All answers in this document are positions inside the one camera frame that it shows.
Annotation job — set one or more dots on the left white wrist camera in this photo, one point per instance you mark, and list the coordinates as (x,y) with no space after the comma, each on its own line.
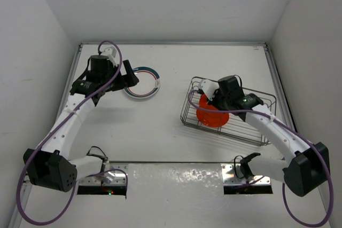
(110,53)

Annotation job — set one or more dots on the orange plastic plate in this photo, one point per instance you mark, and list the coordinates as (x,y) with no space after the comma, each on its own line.
(211,119)

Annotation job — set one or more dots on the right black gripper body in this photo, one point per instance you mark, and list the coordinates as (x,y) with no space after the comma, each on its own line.
(220,102)

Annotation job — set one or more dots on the yellow brown patterned plate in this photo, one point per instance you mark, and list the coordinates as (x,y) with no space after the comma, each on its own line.
(204,104)

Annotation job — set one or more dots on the metal wire dish rack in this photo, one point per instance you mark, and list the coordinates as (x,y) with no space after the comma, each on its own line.
(235,128)

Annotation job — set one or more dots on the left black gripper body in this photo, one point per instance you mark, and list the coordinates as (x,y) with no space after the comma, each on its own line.
(117,84)

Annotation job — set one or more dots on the right metal mounting bracket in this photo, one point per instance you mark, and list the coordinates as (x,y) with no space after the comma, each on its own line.
(230,179)

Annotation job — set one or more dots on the metal mounting bracket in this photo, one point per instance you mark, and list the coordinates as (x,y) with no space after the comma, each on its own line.
(230,179)
(111,177)

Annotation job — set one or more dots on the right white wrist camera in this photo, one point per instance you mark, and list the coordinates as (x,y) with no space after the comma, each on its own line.
(208,87)

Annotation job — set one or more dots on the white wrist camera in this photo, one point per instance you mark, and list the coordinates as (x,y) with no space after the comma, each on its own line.
(110,53)
(208,87)

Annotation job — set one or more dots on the left metal mounting bracket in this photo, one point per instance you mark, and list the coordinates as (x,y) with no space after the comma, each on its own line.
(111,177)

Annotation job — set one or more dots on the white green-rimmed plate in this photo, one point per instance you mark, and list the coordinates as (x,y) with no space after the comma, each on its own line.
(148,85)

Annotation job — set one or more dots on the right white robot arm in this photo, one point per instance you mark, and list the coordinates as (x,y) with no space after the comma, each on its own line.
(305,165)

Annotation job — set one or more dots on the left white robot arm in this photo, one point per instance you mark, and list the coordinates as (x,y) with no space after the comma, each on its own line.
(49,165)

